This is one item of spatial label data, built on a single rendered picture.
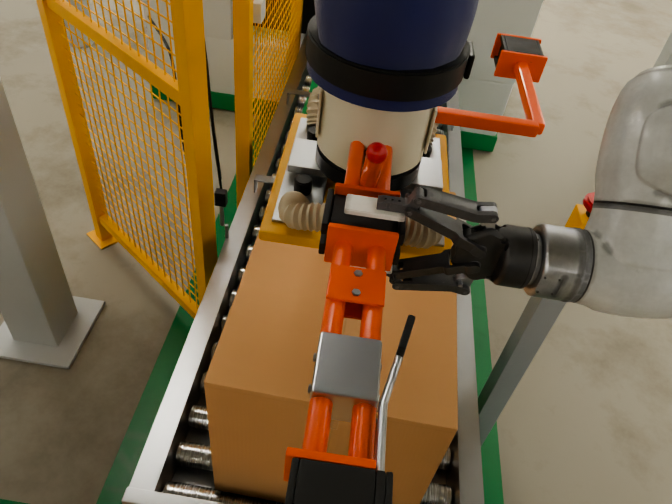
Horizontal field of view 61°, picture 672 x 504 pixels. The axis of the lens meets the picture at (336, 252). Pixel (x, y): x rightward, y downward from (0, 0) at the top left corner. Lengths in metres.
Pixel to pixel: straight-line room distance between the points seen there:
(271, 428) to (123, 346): 1.26
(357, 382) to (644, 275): 0.36
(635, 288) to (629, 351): 1.85
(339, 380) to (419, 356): 0.47
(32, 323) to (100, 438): 0.46
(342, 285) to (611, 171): 0.34
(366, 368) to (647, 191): 0.38
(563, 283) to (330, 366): 0.30
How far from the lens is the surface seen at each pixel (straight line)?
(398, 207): 0.66
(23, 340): 2.28
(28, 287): 2.01
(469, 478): 1.31
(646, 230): 0.72
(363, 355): 0.55
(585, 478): 2.16
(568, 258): 0.70
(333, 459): 0.49
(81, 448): 2.01
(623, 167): 0.73
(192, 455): 1.32
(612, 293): 0.72
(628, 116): 0.74
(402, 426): 0.94
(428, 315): 1.05
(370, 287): 0.61
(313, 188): 0.92
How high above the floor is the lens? 1.73
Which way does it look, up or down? 44 degrees down
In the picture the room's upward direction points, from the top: 8 degrees clockwise
